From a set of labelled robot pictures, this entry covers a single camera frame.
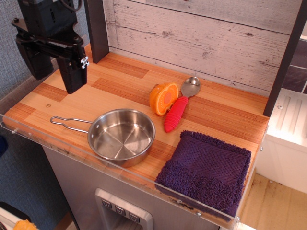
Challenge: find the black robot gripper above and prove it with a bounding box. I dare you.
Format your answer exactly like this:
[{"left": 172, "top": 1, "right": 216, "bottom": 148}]
[{"left": 12, "top": 0, "right": 87, "bottom": 94}]

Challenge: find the small stainless steel pot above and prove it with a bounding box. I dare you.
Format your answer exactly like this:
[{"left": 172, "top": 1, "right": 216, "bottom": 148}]
[{"left": 50, "top": 109, "right": 156, "bottom": 168}]

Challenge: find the orange half toy fruit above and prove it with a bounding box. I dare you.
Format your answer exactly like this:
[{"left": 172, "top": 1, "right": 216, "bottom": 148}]
[{"left": 149, "top": 82, "right": 179, "bottom": 116}]

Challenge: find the grey toy fridge cabinet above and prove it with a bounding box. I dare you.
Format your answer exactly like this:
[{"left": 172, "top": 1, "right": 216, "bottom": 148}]
[{"left": 44, "top": 147, "right": 218, "bottom": 230}]

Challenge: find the clear acrylic front guard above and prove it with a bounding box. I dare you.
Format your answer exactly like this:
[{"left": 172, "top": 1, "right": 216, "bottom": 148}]
[{"left": 1, "top": 110, "right": 269, "bottom": 230}]

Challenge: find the silver dispenser panel with buttons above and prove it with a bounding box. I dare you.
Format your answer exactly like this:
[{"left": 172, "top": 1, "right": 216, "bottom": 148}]
[{"left": 95, "top": 188, "right": 154, "bottom": 230}]

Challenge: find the orange object bottom left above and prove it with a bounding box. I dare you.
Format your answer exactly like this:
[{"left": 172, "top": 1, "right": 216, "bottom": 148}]
[{"left": 13, "top": 220, "right": 38, "bottom": 230}]

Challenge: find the purple folded towel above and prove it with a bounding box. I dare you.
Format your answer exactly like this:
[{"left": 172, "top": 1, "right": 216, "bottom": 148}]
[{"left": 155, "top": 130, "right": 251, "bottom": 217}]

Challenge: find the white toy sink unit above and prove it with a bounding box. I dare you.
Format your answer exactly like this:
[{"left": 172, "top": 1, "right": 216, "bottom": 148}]
[{"left": 256, "top": 89, "right": 307, "bottom": 193}]

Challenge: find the left dark wooden post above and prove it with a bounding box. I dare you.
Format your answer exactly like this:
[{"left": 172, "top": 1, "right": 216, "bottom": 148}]
[{"left": 84, "top": 0, "right": 109, "bottom": 63}]

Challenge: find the dark wooden post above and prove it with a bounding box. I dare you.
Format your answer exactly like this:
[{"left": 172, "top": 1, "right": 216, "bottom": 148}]
[
  {"left": 84, "top": 0, "right": 109, "bottom": 63},
  {"left": 263, "top": 0, "right": 307, "bottom": 117}
]

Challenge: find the metal spoon red handle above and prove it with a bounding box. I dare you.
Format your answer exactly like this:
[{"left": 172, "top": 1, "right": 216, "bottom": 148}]
[{"left": 164, "top": 77, "right": 201, "bottom": 133}]

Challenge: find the right dark wooden post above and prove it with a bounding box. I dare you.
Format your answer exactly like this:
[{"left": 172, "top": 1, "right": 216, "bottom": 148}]
[{"left": 263, "top": 0, "right": 307, "bottom": 117}]

